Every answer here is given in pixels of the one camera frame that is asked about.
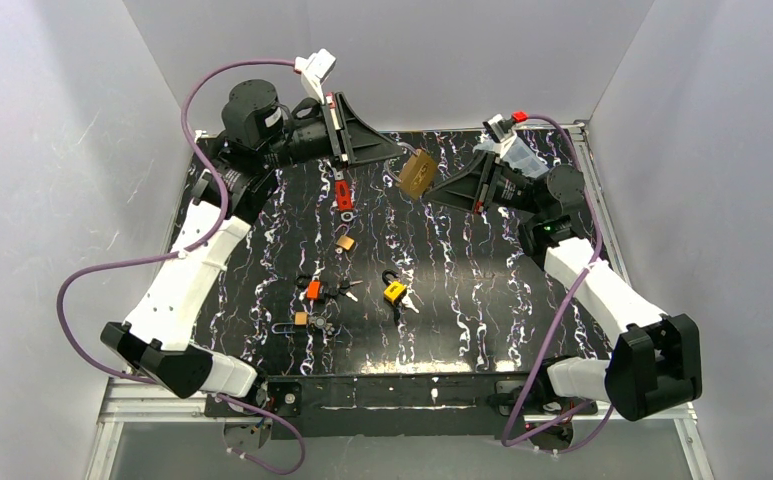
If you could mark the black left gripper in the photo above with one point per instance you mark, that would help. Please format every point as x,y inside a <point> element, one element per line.
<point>343,128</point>

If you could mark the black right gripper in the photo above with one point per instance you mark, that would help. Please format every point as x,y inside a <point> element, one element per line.
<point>484,183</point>

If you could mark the large brass padlock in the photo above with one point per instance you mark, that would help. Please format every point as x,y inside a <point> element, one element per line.
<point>417,175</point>

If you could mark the yellow padlock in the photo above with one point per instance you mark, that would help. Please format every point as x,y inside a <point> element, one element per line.
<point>395,290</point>

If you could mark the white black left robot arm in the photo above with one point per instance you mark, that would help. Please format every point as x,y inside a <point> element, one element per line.
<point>260,137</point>

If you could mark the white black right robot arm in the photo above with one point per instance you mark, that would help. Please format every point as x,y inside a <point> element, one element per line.
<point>655,362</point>

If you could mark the clear plastic screw box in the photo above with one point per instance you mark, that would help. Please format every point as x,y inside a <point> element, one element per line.
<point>520,157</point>

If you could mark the small brass padlock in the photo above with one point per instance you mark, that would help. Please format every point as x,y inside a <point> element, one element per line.
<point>344,243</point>

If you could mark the black head keys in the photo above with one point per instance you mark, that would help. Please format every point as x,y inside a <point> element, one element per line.
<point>342,288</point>

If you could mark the orange black padlock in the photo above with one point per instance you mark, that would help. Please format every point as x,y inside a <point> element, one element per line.
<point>314,289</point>

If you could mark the long shackle orange padlock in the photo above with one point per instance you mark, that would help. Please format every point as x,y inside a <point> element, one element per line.
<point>299,321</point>

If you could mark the red handled adjustable wrench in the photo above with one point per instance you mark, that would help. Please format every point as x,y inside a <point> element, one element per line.
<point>343,197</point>

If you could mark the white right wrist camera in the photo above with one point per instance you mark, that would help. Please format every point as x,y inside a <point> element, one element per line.
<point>502,130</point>

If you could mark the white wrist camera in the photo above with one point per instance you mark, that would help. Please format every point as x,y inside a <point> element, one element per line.
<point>313,71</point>
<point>502,130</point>

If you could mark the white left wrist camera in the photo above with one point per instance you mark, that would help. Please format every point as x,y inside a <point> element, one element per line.
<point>313,71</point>

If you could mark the silver keys on ring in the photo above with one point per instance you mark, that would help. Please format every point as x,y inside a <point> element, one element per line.
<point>406,303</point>

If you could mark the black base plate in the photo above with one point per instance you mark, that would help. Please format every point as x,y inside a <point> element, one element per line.
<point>392,405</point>

